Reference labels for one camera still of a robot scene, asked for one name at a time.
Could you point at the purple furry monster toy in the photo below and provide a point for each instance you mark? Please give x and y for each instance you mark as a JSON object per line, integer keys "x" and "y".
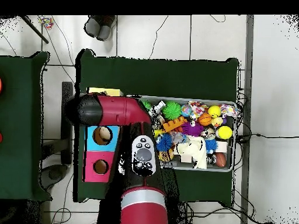
{"x": 192, "y": 128}

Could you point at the yellow ball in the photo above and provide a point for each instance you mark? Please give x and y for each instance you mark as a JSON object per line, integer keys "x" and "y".
{"x": 215, "y": 111}
{"x": 224, "y": 132}

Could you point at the grey round stand base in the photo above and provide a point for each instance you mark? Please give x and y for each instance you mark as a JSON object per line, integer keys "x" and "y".
{"x": 55, "y": 175}

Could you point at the dark green table cloth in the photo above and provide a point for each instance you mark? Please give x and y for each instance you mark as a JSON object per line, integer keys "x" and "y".
{"x": 154, "y": 70}
{"x": 18, "y": 140}

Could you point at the orange plastic toy block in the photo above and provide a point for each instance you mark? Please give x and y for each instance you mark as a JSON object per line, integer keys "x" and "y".
{"x": 174, "y": 124}

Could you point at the orange toy basketball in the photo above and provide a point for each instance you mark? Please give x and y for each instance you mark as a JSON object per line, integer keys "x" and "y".
{"x": 204, "y": 119}

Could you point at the wooden box with three holes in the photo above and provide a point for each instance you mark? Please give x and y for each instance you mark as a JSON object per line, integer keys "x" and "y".
{"x": 93, "y": 140}

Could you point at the blue spiky ball with eyes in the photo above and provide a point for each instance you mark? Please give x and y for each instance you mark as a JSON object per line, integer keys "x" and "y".
{"x": 164, "y": 142}

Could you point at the thin black rod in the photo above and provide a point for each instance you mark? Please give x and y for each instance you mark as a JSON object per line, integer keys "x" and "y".
{"x": 33, "y": 28}

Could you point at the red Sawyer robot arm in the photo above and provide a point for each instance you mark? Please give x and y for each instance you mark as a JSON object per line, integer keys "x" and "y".
{"x": 121, "y": 110}

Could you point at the person's foot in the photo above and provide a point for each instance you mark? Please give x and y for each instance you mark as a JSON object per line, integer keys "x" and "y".
{"x": 92, "y": 25}
{"x": 106, "y": 29}

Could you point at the cream knitted cloth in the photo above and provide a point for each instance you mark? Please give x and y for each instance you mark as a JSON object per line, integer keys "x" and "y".
{"x": 194, "y": 151}

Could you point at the small colourful floor toy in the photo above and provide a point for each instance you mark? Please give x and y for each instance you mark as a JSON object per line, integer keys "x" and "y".
{"x": 46, "y": 22}

